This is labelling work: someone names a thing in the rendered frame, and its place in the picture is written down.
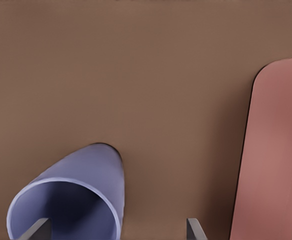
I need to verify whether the pink box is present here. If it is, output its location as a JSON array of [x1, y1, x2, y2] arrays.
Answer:
[[229, 55, 292, 240]]

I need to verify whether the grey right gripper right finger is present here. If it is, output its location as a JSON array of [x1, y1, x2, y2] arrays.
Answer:
[[186, 217, 208, 240]]

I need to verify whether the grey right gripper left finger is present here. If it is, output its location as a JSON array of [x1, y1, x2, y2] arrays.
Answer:
[[20, 217, 53, 240]]

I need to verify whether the lavender blue cup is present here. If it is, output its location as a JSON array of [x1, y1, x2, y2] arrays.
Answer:
[[6, 143, 126, 240]]

